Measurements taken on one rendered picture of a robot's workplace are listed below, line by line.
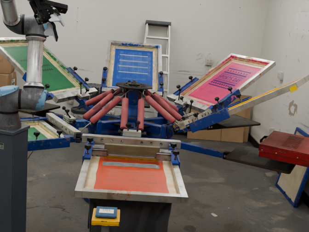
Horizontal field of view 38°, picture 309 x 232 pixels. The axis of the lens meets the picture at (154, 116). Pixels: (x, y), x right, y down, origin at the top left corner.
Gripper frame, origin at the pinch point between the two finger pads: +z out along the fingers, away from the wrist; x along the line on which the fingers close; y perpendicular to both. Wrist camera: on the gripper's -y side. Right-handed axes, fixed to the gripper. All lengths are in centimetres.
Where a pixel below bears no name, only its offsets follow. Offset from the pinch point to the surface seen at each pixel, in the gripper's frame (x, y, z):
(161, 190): -40, -30, 86
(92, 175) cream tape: -66, -8, 60
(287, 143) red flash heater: -50, -139, 98
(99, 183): -54, -5, 67
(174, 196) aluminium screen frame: -25, -28, 91
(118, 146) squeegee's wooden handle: -78, -36, 50
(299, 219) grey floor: -176, -224, 181
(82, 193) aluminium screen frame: -41, 10, 68
